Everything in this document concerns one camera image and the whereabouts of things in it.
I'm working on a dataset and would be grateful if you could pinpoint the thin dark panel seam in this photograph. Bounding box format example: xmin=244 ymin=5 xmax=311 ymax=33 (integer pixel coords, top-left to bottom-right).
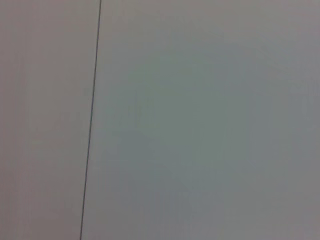
xmin=79 ymin=0 xmax=103 ymax=240

